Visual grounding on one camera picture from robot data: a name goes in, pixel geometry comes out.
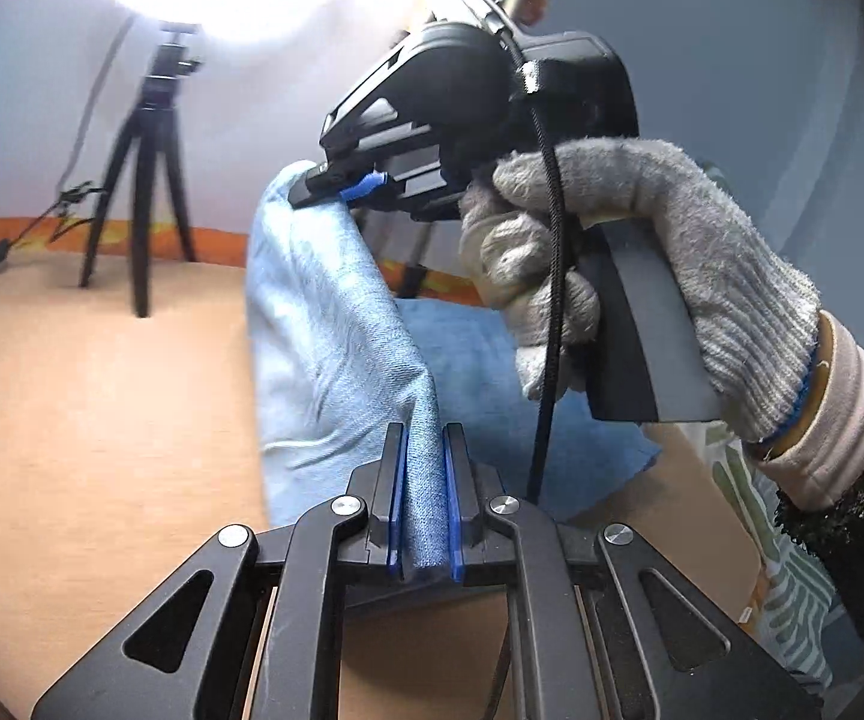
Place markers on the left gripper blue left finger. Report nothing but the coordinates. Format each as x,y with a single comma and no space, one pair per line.
385,530

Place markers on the right forearm beige sleeve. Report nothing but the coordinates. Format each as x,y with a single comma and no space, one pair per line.
820,475

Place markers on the green white patterned pillow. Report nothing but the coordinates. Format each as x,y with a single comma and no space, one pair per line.
794,595

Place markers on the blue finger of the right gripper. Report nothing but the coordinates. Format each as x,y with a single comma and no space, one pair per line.
364,188

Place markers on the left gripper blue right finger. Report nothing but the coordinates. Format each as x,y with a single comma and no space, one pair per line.
463,508

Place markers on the light blue denim pants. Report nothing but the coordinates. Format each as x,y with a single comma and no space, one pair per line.
337,359

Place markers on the right white knit gloved hand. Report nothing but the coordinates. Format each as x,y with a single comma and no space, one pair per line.
755,317

